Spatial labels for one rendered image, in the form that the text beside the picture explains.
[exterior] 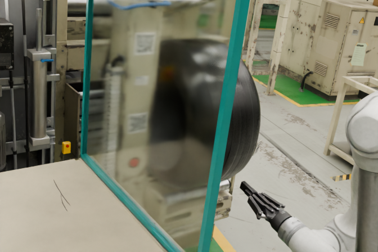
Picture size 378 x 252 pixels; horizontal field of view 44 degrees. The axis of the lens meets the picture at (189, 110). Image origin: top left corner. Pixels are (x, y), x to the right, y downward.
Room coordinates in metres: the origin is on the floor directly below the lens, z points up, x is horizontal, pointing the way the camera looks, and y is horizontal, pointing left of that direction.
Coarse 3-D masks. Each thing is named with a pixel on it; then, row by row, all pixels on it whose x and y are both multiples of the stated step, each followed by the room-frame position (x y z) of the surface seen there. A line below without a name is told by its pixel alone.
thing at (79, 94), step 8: (72, 88) 1.88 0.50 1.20; (80, 88) 1.97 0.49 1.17; (72, 96) 1.87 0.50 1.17; (80, 96) 1.84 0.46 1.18; (72, 104) 1.87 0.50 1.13; (80, 104) 1.83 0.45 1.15; (64, 112) 1.93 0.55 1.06; (72, 112) 1.86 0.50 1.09; (80, 112) 1.84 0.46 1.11; (64, 120) 1.93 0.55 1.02; (72, 120) 1.86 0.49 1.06; (80, 120) 1.83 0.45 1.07; (64, 128) 1.93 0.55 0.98; (72, 128) 1.86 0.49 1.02; (80, 128) 1.84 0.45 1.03; (64, 136) 1.93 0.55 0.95; (72, 136) 1.86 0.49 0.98; (80, 136) 1.84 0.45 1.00; (72, 144) 1.85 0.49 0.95; (72, 152) 1.85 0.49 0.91
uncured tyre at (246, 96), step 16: (240, 64) 1.71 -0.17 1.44; (240, 80) 1.64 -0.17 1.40; (240, 96) 1.60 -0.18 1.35; (256, 96) 1.66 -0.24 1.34; (240, 112) 1.58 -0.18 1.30; (256, 112) 1.63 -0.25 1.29; (240, 128) 1.56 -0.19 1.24; (256, 128) 1.62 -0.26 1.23; (240, 144) 1.57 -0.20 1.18; (224, 160) 1.54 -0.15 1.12; (240, 160) 1.59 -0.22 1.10; (224, 176) 1.61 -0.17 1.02
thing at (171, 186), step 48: (96, 0) 1.12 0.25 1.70; (144, 0) 0.94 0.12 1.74; (192, 0) 0.82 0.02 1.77; (240, 0) 0.71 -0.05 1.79; (96, 48) 1.11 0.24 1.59; (144, 48) 0.93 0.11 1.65; (192, 48) 0.80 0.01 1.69; (240, 48) 0.72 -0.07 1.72; (96, 96) 1.09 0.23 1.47; (144, 96) 0.92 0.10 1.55; (192, 96) 0.79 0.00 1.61; (96, 144) 1.08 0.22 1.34; (144, 144) 0.90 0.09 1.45; (192, 144) 0.77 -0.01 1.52; (144, 192) 0.89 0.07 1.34; (192, 192) 0.76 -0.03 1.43; (192, 240) 0.74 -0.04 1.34
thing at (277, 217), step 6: (264, 210) 1.41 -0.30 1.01; (282, 210) 1.42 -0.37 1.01; (270, 216) 1.38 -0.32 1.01; (276, 216) 1.36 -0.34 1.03; (282, 216) 1.36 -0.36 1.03; (288, 216) 1.36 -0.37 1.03; (270, 222) 1.37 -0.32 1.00; (276, 222) 1.35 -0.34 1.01; (282, 222) 1.34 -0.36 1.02; (276, 228) 1.34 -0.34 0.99
